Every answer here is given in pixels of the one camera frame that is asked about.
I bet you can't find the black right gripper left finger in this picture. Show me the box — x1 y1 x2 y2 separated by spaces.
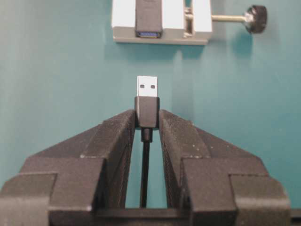
0 110 135 226

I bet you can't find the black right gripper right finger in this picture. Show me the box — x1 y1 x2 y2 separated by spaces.
159 110 291 226

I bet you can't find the black USB cable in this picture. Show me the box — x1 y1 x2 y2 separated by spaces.
134 75 161 209

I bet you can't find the black female USB connector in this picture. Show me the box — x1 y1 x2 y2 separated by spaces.
135 0 163 39

